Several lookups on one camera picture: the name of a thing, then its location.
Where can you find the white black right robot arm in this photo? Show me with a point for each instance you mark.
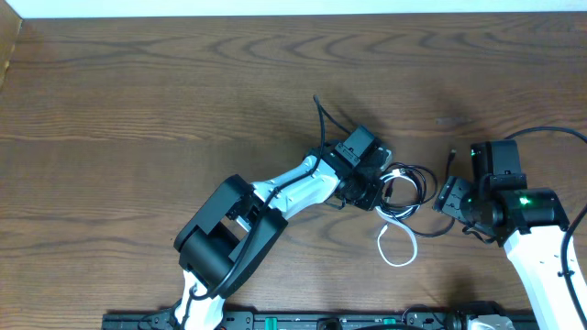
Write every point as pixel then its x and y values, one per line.
pixel 529 224

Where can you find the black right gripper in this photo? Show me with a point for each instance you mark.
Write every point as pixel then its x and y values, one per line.
pixel 450 196

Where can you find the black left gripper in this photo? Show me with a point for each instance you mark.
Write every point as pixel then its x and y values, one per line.
pixel 382 161

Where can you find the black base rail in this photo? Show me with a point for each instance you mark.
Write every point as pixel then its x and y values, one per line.
pixel 321 321

